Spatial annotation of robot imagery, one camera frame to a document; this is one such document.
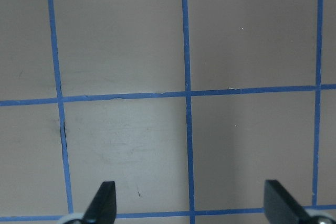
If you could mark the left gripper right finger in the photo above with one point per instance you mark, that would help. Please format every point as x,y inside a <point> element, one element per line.
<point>280,207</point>

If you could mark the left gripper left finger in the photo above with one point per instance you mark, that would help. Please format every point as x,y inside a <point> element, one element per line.
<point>103,207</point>

